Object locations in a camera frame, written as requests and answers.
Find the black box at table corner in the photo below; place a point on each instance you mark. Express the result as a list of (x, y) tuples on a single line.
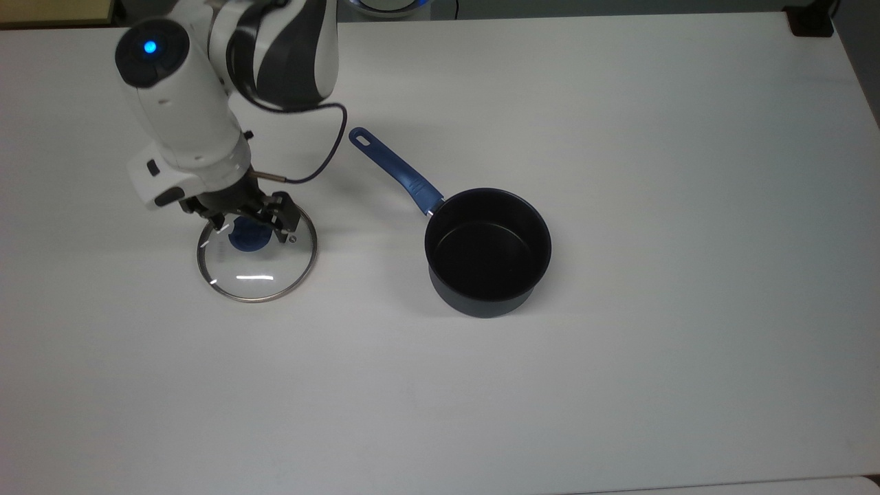
[(810, 20)]

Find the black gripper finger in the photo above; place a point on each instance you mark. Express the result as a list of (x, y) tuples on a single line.
[(216, 220), (285, 214)]

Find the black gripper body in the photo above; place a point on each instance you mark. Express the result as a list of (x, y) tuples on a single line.
[(230, 198)]

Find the glass lid with blue knob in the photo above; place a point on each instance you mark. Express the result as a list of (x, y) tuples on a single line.
[(258, 268)]

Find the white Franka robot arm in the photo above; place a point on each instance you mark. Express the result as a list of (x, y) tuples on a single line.
[(185, 117)]

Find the light wooden board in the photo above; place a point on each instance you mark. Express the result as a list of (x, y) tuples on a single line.
[(55, 10)]

